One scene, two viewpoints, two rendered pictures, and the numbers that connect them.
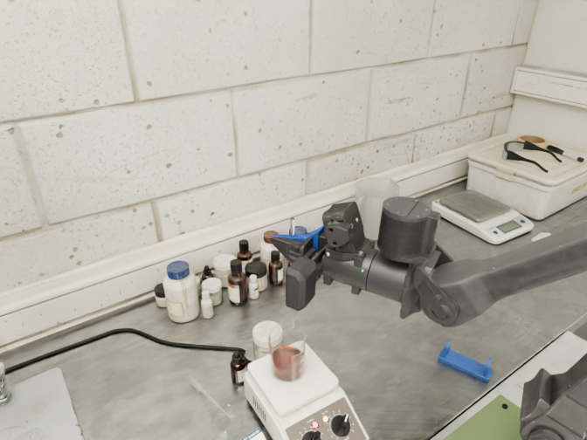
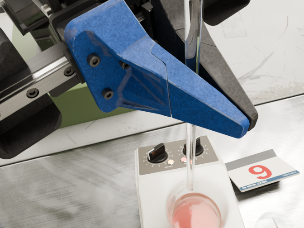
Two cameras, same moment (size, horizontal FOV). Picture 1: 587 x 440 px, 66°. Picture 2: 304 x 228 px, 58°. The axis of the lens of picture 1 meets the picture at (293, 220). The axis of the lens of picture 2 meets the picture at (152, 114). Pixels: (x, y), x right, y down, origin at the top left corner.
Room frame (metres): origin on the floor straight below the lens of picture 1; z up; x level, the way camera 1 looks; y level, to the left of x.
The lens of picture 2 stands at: (0.62, 0.03, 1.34)
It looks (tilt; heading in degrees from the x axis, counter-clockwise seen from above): 56 degrees down; 213
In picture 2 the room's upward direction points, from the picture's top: 11 degrees counter-clockwise
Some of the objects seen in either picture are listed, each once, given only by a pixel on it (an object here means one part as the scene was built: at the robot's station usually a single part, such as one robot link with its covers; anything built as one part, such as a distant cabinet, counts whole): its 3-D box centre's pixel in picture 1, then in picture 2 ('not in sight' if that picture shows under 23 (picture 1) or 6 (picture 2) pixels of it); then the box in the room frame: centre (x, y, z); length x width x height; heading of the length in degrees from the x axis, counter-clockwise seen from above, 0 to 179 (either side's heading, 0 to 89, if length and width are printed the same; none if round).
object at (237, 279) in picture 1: (237, 281); not in sight; (0.84, 0.13, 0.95); 0.04 x 0.04 x 0.11
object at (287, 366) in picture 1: (286, 354); (198, 214); (0.55, 0.01, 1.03); 0.07 x 0.06 x 0.08; 127
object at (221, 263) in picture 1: (225, 271); not in sight; (0.92, 0.17, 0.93); 0.06 x 0.06 x 0.07
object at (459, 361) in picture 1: (466, 360); not in sight; (0.64, -0.34, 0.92); 0.10 x 0.03 x 0.04; 53
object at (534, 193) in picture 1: (531, 174); not in sight; (1.43, -0.82, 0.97); 0.37 x 0.31 x 0.14; 126
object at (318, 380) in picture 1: (292, 374); (190, 216); (0.54, 0.00, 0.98); 0.12 x 0.12 x 0.01; 32
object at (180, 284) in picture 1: (181, 290); not in sight; (0.80, 0.25, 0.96); 0.07 x 0.07 x 0.13
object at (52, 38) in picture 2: not in sight; (47, 30); (0.35, -0.33, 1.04); 0.07 x 0.07 x 0.06; 30
